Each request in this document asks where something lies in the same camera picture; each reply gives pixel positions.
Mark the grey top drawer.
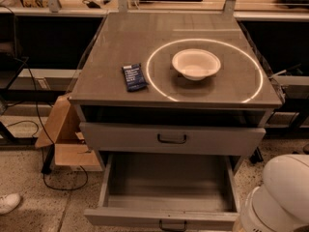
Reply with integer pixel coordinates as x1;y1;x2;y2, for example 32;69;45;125
80;122;266;156

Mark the black cabinet caster wheel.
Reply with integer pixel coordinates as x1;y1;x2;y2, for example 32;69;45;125
249;148;264;164

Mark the white sneaker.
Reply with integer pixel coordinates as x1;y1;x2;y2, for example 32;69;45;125
0;193;21;215

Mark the brown cardboard box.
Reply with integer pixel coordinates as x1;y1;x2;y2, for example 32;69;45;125
35;95;102;174

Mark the white paper bowl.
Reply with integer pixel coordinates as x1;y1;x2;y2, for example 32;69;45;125
172;48;221;81

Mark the blue snack bar wrapper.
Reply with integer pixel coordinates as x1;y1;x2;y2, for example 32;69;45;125
122;63;148;92

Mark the grey drawer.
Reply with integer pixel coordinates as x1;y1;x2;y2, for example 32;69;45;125
84;153;239;232
80;122;266;156

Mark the grey drawer cabinet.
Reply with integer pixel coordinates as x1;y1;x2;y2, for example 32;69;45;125
69;11;284;176

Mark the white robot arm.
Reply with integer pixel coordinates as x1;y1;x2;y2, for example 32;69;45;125
233;155;309;232

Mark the black office chair base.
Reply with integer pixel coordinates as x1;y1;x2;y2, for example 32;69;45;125
292;144;309;155

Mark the black floor cable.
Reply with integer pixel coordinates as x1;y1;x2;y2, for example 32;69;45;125
0;3;89;191

